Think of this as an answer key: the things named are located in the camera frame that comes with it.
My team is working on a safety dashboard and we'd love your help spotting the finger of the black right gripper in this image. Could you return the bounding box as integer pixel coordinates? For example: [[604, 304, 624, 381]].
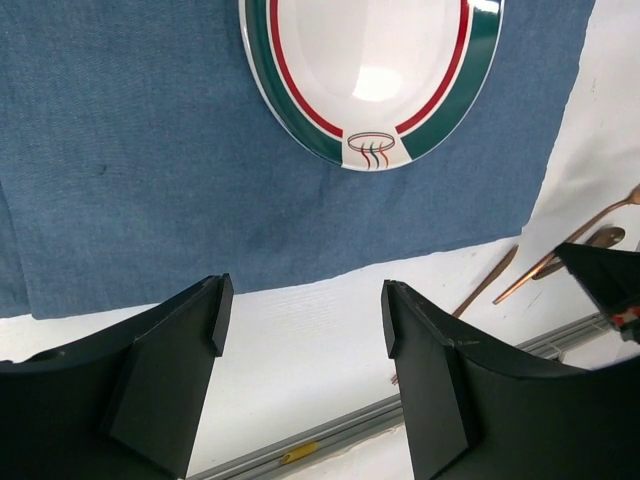
[[554, 243, 639, 316]]

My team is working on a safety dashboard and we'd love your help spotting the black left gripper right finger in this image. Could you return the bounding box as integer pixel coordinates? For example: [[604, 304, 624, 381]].
[[381, 280, 639, 479]]

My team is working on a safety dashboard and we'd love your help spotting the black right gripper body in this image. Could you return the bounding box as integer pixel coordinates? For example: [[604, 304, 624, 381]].
[[607, 305, 640, 343]]

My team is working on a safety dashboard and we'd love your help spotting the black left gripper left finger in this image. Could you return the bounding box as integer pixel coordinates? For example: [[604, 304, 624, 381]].
[[1, 274, 234, 479]]

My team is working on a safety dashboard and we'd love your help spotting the copper fork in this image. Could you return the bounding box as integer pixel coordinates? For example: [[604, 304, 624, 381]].
[[492, 183, 640, 306]]

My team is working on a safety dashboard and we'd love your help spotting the copper knife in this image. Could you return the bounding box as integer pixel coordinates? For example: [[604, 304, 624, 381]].
[[452, 245, 519, 318]]

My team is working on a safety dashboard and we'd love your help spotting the blue cloth napkin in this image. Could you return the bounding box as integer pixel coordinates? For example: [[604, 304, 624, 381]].
[[1, 1, 593, 319]]

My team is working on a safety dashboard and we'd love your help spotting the white plate green red rim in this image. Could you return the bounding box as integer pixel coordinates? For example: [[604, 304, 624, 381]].
[[238, 0, 504, 172]]

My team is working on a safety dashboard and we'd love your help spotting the copper spoon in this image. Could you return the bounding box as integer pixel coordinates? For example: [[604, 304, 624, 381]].
[[532, 225, 626, 281]]

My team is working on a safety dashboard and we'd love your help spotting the aluminium front table rail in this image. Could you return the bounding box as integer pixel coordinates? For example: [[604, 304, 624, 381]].
[[191, 314, 612, 480]]

